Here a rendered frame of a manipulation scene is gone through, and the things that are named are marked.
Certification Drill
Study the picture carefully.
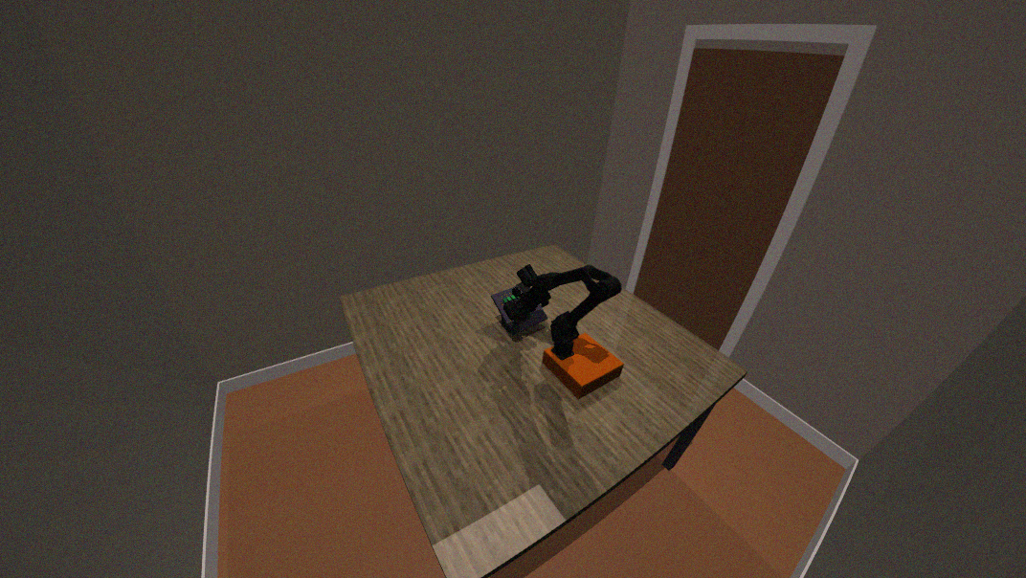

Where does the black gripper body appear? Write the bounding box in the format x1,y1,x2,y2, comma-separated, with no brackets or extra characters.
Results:
503,292,549,321

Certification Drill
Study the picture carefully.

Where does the dark grey switch panel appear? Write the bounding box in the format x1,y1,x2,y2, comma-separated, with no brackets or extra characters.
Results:
491,287,548,335

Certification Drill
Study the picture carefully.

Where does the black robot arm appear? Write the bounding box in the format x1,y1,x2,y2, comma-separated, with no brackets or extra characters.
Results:
512,264,622,360

